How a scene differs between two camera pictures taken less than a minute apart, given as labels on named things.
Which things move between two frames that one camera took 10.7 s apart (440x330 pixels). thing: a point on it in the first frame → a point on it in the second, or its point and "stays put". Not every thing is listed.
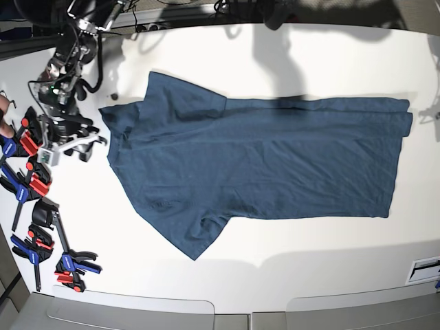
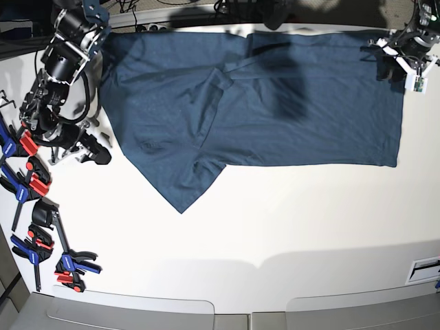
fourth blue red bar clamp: x=44 y=214 stays put
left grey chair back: x=67 y=308 stays put
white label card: x=424 y=270 stays put
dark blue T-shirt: x=191 y=159 → x=188 y=104
